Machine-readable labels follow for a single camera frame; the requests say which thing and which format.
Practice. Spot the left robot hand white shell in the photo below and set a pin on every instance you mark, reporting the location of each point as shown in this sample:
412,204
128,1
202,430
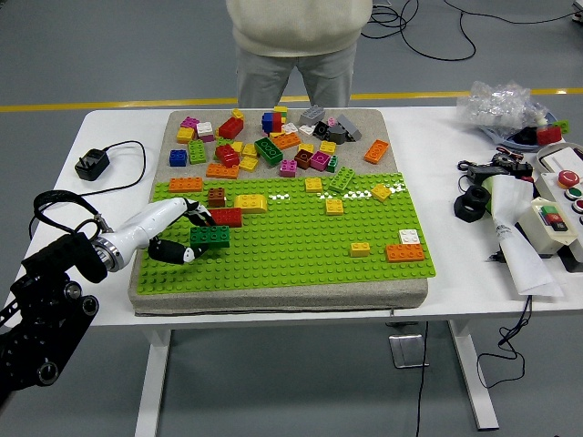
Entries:
150,220

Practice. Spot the dark green eight-stud brick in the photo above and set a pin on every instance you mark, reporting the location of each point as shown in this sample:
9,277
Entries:
214,236

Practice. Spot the brown four-stud brick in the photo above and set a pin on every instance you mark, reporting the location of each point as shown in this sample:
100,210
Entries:
217,197

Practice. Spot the red eight-stud brick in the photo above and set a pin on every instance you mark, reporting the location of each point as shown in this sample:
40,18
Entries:
230,216
549,135
231,128

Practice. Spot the blue and red brick stack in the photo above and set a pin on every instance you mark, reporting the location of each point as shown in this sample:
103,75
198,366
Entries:
268,122

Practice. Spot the yellow and green brick stack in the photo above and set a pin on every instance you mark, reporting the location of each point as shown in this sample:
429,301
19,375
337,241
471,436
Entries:
281,109

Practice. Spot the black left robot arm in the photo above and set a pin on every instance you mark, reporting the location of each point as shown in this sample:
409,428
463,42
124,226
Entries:
50,291

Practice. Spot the orange eight-stud brick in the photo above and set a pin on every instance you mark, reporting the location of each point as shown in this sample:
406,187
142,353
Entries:
405,253
222,170
377,151
289,140
186,185

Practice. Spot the blue four-stud brick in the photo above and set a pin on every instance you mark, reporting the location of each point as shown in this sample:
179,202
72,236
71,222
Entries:
178,158

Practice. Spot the yellow curved brick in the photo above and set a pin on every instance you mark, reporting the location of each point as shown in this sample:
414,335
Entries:
251,204

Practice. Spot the white four-stud brick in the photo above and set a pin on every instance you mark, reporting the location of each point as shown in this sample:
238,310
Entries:
205,128
289,128
410,236
307,129

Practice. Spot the green studded baseplate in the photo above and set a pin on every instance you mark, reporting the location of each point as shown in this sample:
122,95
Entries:
282,268

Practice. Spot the dark red brick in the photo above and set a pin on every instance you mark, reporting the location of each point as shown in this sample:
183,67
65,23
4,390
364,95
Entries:
303,159

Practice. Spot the small dark green brick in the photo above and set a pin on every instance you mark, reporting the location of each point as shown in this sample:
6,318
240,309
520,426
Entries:
333,164

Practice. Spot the black brick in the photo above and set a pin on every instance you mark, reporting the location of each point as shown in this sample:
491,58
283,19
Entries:
321,130

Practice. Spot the light grey brick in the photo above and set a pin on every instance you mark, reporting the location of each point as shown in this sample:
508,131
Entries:
312,114

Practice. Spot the dark grey brick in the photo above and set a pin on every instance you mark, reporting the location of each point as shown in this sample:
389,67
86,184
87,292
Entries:
337,135

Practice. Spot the long grey brick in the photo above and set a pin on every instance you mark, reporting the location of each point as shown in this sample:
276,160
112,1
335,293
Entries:
350,127

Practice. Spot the lime green small brick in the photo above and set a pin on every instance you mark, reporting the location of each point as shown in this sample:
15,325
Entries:
562,126

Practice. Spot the yellow floor tape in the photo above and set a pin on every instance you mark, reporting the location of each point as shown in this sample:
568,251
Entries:
68,106

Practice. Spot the grey-brown cushion mat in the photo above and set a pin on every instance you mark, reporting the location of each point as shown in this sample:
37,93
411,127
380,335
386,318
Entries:
273,304

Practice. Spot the white table leg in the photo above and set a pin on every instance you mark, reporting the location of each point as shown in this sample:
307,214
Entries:
476,387
152,387

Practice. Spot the person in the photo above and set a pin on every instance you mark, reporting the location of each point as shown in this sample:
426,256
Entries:
296,27

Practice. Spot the silver floor plate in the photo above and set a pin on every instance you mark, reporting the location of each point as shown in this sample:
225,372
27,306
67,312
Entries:
405,350

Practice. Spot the large black nut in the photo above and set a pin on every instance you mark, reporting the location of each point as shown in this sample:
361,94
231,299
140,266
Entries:
462,209

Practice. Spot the lime green roll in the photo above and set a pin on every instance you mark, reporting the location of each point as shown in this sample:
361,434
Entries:
488,196

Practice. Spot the black power adapter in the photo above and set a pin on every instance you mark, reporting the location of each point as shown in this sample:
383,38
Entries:
487,171

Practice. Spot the small black plug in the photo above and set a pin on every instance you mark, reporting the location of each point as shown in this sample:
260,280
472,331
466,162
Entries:
495,258

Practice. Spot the black servo motor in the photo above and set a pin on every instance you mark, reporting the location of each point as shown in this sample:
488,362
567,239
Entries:
502,159

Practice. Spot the light blue basin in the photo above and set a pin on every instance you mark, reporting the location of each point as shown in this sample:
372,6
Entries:
498,138

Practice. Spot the clear plastic bag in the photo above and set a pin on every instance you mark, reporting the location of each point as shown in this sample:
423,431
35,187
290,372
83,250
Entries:
496,104

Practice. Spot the white paper sheet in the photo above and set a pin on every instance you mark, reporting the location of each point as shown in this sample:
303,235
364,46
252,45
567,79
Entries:
519,255

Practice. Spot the black module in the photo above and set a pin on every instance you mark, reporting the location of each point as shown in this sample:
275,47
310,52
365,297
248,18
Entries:
521,169

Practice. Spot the black object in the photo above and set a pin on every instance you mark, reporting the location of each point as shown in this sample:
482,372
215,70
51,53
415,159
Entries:
526,135

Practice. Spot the white emergency stop control box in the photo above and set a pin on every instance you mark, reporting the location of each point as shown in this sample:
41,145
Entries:
551,189

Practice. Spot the small white bottle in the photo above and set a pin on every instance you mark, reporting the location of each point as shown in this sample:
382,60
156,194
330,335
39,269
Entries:
541,120

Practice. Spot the dark corner device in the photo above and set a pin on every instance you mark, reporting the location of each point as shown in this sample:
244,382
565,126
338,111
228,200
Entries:
578,18

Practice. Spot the small white switch box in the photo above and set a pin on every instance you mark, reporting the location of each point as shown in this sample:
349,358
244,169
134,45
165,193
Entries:
535,227

